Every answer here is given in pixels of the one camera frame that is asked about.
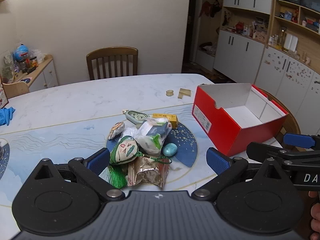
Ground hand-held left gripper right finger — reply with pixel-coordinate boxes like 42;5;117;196
191;147;284;202

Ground teal egg-shaped stone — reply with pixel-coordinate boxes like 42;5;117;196
162;143;178;157

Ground person's right hand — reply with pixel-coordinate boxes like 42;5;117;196
309;191;320;240

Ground yellow rectangular box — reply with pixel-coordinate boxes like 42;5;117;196
152;113;178;129

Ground hanging red clothes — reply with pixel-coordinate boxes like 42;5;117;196
199;0;222;18

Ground white wood wall cabinet unit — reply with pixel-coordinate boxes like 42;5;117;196
195;0;320;133

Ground foil snack packet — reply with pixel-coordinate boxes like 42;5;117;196
127;158;170;190

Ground clutter of jars and toys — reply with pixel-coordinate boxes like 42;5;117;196
0;49;47;84

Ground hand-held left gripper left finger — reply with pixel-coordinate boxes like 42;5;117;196
34;148;125;202

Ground clutter of ornaments and bottles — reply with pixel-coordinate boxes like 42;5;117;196
221;20;269;43

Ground yellow liquid bottle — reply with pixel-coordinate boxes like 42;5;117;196
279;29;287;49

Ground red cardboard shoe box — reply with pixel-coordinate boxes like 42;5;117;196
192;83;290;157

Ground dark entry door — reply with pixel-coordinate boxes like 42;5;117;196
181;0;204;73

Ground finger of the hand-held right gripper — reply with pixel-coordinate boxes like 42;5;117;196
246;142;320;169
276;133;320;151

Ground white wood side cabinet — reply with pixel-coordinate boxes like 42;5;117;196
2;54;59;99

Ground dark packet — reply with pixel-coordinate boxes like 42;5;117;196
139;117;173;143

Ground dark wooden slat chair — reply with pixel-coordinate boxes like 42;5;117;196
86;46;139;81

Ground white green wipes packet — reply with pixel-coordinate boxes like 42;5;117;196
136;132;164;157

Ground white plastic bag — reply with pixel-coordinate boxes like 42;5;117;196
122;127;141;143

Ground blue round plush toy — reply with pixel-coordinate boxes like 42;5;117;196
13;44;30;62

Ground blue cloth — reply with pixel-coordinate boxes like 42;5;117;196
0;107;16;127

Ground green plush charm with tassel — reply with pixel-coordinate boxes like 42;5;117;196
107;135;172;189

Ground grey-green oval case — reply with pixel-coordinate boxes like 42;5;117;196
122;109;149;124

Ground oak wooden chair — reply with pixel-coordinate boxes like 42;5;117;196
257;89;302;150

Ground small light wood chair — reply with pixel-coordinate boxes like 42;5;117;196
2;81;30;99

